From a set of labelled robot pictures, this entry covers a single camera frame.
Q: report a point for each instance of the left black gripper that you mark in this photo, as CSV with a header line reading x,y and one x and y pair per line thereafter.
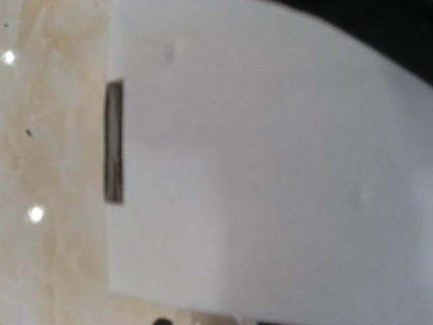
x,y
400,31

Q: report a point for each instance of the white paper box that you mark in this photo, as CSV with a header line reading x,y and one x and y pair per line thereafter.
x,y
273,167

